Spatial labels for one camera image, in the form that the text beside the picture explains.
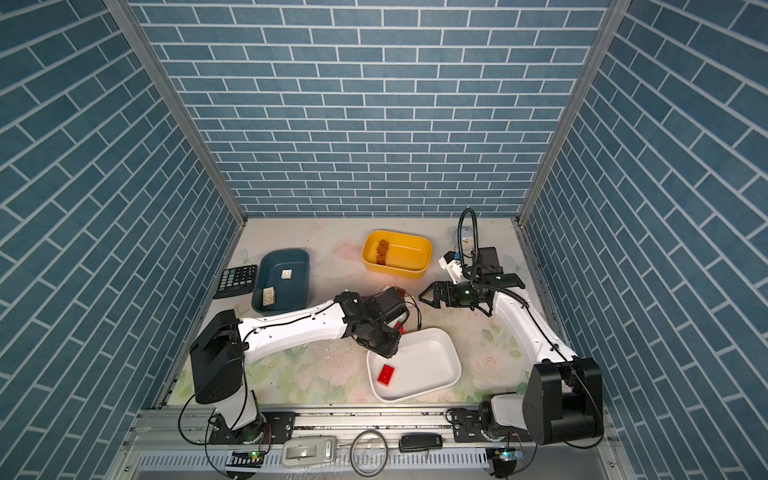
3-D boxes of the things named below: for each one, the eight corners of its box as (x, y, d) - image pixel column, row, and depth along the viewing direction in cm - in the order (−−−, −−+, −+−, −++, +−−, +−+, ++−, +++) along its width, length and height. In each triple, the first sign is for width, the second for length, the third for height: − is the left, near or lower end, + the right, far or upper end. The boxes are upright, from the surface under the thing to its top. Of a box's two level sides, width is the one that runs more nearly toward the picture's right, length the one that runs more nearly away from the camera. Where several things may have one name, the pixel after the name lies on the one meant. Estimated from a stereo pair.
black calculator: (218, 298, 99) (215, 293, 97) (226, 272, 106) (222, 268, 104) (252, 294, 101) (249, 290, 98) (257, 269, 107) (255, 265, 105)
